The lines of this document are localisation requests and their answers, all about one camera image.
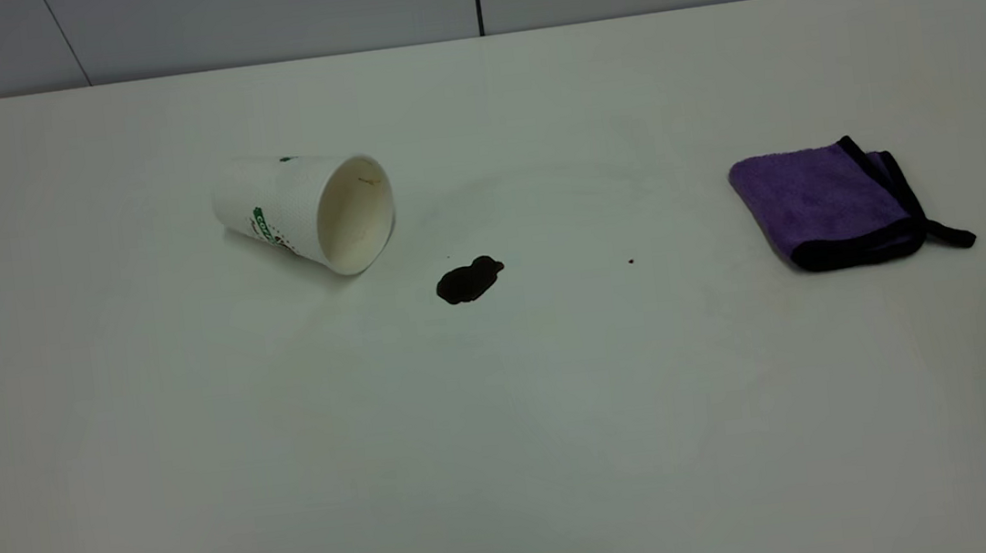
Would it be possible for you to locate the white paper coffee cup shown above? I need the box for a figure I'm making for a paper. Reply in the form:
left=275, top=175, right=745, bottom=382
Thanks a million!
left=207, top=144, right=403, bottom=291

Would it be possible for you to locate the purple cloth with black trim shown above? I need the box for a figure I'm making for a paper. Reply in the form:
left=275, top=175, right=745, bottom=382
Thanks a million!
left=725, top=122, right=979, bottom=281

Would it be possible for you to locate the dark brown liquid spill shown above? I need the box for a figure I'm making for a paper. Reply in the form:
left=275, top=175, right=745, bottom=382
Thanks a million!
left=433, top=253, right=509, bottom=308

